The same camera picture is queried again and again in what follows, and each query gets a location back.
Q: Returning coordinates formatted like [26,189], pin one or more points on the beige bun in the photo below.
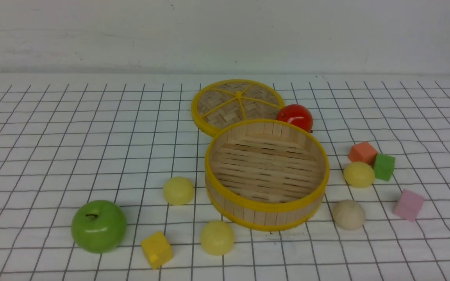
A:
[349,215]

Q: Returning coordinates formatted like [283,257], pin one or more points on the orange cube block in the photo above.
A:
[363,152]

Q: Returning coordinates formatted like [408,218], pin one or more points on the yellow bun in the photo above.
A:
[217,238]
[178,191]
[359,175]

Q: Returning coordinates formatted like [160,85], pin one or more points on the green apple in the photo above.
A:
[99,226]

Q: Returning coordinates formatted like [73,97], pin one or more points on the yellow cube block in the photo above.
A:
[157,250]

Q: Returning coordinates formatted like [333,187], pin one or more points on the pink cube block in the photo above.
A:
[409,205]

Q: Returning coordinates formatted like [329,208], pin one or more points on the woven bamboo steamer lid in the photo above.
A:
[224,103]

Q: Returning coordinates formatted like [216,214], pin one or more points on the yellow bun front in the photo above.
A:
[217,238]

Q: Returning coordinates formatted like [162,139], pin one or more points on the white grid tablecloth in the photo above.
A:
[66,140]

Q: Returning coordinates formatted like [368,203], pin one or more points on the red tomato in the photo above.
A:
[297,115]

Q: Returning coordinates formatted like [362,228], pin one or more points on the bamboo steamer tray yellow rim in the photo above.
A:
[265,174]

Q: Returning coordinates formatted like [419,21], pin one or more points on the green cube block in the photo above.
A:
[384,166]

